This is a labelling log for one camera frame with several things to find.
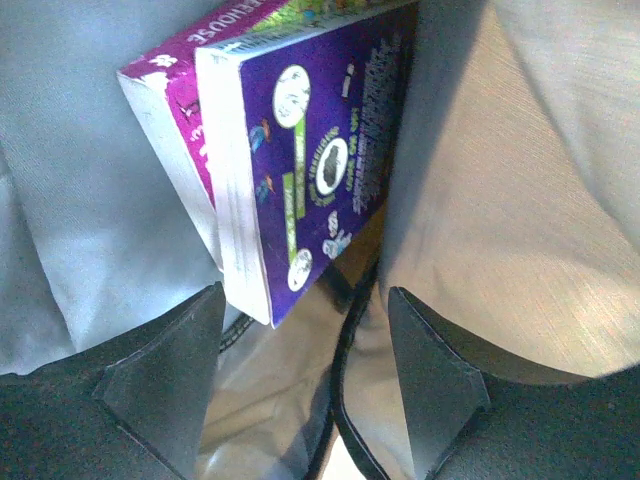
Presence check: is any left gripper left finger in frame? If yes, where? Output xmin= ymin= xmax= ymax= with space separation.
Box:
xmin=1 ymin=284 xmax=225 ymax=479

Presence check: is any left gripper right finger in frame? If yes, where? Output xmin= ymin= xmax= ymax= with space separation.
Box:
xmin=388 ymin=287 xmax=639 ymax=479

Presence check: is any cream canvas backpack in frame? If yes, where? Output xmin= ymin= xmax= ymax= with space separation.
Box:
xmin=1 ymin=1 xmax=639 ymax=479

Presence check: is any purple Treehouse book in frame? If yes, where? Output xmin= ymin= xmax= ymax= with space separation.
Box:
xmin=115 ymin=0 xmax=401 ymax=274

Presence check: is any dark purple book underneath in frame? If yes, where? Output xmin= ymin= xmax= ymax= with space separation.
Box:
xmin=195 ymin=1 xmax=418 ymax=327

